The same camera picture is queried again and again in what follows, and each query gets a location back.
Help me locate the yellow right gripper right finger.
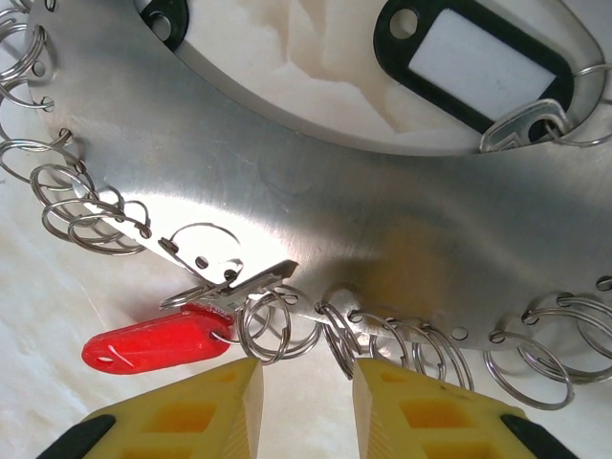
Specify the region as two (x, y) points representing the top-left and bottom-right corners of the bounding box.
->
(352, 358), (575, 459)

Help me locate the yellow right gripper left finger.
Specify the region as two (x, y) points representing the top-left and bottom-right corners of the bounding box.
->
(42, 357), (265, 459)

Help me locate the red plastic key tag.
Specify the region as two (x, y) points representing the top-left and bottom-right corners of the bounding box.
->
(81, 305), (235, 380)

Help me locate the silver key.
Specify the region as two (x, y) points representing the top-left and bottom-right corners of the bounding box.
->
(160, 260), (300, 315)
(479, 98), (571, 155)

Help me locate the black key tag white label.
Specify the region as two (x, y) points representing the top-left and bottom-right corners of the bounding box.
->
(374, 0), (575, 142)

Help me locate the black plastic key tag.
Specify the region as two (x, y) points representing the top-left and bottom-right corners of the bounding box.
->
(138, 0), (190, 52)

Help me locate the silver split ring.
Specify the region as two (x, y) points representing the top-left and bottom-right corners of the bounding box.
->
(484, 331), (574, 411)
(240, 288), (293, 367)
(41, 199), (147, 257)
(0, 138), (90, 192)

